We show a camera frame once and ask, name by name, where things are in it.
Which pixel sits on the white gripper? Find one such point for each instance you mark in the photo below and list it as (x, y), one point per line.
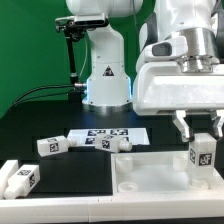
(163, 88)

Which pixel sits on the white square table top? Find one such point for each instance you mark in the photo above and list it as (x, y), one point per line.
(162, 176)

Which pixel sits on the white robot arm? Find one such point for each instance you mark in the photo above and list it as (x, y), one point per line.
(199, 21)

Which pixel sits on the white tag sheet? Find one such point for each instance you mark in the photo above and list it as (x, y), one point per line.
(86, 137)

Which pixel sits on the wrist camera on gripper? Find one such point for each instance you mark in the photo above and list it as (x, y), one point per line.
(167, 50)

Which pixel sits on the black camera on stand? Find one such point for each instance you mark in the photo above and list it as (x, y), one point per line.
(74, 29)

